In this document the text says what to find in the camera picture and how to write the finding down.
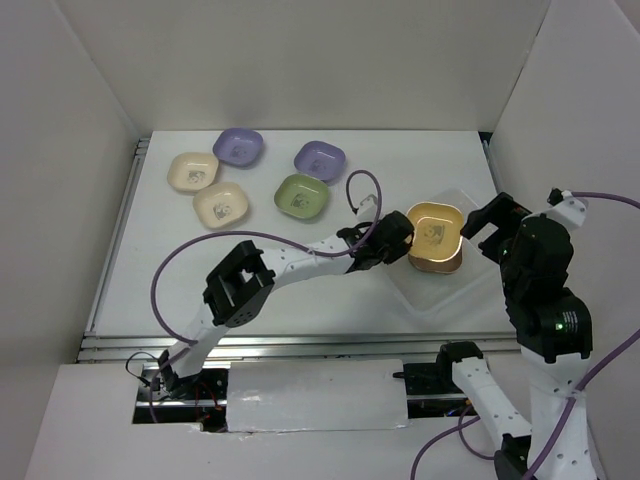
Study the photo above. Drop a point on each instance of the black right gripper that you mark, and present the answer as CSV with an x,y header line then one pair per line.
x,y
503,209

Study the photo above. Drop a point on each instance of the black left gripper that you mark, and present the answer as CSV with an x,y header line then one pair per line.
x,y
399,250

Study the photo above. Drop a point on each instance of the yellow panda plate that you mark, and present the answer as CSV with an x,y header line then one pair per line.
x,y
436,230

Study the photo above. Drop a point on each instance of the brown panda plate front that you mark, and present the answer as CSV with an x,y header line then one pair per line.
x,y
427,265

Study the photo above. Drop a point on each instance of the green panda plate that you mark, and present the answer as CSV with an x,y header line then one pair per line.
x,y
301,196

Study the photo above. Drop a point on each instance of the cream panda plate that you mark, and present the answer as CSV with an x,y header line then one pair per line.
x,y
191,172
220,205

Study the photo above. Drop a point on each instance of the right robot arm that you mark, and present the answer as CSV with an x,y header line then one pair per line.
x,y
554,331

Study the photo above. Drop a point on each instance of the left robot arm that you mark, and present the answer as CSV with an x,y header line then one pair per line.
x,y
238,287

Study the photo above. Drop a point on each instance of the purple panda plate right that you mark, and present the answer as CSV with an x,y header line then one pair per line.
x,y
320,160

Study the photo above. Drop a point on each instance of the purple panda plate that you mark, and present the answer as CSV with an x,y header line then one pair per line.
x,y
320,160
238,147

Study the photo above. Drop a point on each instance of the purple panda plate left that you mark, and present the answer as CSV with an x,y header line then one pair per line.
x,y
238,147

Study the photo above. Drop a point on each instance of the white foam cover panel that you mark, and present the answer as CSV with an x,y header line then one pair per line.
x,y
327,395

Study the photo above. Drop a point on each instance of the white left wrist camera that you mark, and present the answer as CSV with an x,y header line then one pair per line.
x,y
368,209

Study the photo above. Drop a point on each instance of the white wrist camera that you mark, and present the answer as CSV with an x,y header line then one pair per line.
x,y
368,209
566,209

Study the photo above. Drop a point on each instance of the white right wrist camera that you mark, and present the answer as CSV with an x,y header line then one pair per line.
x,y
566,209

